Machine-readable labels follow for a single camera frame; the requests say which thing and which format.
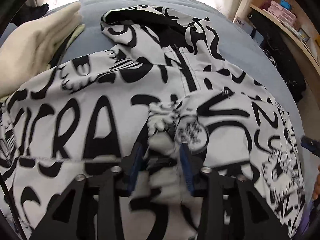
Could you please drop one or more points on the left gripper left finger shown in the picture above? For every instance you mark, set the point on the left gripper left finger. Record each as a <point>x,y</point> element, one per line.
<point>131,166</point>

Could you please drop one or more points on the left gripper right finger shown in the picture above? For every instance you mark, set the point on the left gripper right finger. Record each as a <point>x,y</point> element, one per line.
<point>191,166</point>

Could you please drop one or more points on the black white graffiti print garment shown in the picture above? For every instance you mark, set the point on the black white graffiti print garment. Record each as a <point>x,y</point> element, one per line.
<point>164,82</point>

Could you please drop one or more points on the black clothes pile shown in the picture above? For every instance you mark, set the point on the black clothes pile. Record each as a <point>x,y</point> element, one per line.
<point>27,13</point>

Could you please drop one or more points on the blue-grey bed sheet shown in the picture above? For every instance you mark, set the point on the blue-grey bed sheet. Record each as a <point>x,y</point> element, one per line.
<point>234,45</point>

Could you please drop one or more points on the light green folded garment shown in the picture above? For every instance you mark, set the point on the light green folded garment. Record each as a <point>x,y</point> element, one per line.
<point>74,35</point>

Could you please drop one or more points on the black bag by bed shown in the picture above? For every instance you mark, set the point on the black bag by bed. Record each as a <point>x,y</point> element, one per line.
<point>279,54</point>

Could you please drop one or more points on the cream folded garment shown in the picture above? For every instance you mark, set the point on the cream folded garment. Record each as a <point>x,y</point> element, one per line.
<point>29,48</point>

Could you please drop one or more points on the wooden shelf unit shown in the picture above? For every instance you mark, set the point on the wooden shelf unit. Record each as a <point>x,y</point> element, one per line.
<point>298,37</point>

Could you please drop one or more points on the pink storage boxes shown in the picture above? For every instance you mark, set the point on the pink storage boxes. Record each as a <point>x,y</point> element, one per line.
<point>281,13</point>

